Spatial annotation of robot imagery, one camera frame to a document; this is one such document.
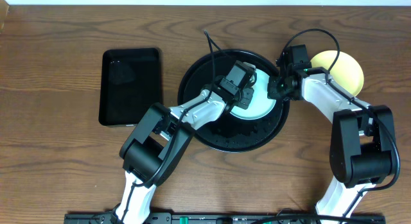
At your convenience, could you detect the mint plate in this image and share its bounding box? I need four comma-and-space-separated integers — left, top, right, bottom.
230, 69, 276, 120

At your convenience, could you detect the yellow plate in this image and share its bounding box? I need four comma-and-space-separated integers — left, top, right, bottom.
311, 50, 364, 96

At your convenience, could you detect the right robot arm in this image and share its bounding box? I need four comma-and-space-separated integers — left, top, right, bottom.
267, 67, 400, 223

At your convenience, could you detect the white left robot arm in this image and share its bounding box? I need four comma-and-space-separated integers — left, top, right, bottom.
111, 75, 257, 223

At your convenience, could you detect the black round tray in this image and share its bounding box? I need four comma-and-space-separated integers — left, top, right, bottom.
177, 49, 290, 152

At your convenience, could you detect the black rectangular tray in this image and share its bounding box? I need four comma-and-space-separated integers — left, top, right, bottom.
98, 47, 162, 126

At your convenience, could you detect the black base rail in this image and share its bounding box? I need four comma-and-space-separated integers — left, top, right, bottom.
64, 212, 386, 224

